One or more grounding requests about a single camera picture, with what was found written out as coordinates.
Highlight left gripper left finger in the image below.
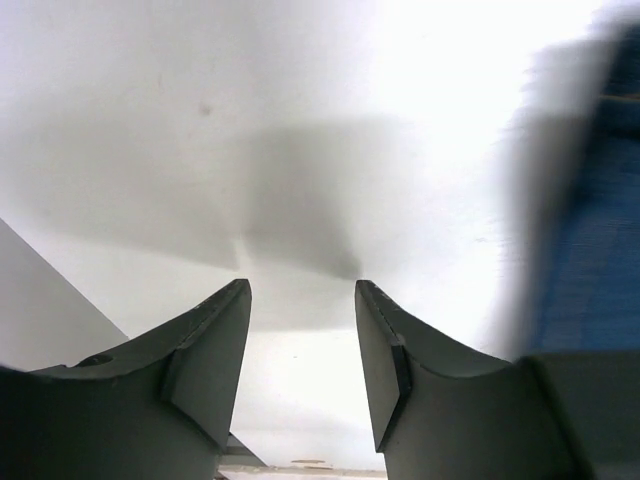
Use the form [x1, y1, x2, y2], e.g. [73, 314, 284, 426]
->
[1, 279, 251, 479]

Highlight dark blue denim trousers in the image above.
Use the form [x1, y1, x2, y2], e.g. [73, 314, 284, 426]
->
[514, 3, 639, 354]

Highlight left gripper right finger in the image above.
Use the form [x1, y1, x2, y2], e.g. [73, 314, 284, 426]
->
[355, 280, 639, 479]

